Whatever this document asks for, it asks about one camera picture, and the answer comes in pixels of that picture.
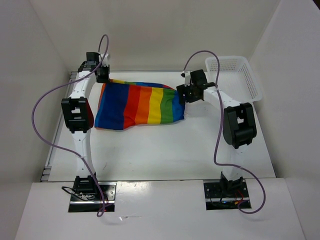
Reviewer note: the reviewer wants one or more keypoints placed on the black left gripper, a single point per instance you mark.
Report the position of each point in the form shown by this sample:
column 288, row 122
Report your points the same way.
column 106, row 79

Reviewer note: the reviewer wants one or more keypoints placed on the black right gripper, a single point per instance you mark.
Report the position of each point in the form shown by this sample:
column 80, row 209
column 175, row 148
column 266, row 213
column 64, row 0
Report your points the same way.
column 182, row 90

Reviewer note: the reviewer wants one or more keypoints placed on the rainbow striped shorts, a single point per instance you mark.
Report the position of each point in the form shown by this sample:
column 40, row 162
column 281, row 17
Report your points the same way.
column 123, row 104

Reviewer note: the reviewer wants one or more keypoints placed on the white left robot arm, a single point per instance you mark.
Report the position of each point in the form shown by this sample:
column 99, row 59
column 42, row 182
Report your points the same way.
column 79, row 120

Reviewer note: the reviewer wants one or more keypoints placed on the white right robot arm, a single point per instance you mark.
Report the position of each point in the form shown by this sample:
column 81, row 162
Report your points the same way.
column 237, row 125

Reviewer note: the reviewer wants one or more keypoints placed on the white plastic basket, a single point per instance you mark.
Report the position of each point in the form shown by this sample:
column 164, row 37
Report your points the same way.
column 236, row 77

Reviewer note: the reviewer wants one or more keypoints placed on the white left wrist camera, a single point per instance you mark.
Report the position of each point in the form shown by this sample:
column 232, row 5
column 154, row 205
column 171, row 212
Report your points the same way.
column 104, row 59

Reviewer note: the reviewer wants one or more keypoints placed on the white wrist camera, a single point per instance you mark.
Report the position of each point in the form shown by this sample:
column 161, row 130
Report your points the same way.
column 104, row 59
column 187, row 77

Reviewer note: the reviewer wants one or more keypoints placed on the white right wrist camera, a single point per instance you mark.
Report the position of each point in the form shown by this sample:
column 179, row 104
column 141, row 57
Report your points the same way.
column 187, row 77

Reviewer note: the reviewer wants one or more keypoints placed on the aluminium table edge rail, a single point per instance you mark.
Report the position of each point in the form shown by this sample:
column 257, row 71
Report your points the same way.
column 52, row 151

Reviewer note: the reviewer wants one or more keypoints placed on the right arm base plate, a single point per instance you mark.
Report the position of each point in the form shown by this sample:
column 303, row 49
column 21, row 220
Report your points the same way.
column 216, row 199

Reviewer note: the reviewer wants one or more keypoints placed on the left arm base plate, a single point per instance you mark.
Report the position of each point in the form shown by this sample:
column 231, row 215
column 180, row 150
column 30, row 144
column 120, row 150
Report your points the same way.
column 85, row 203

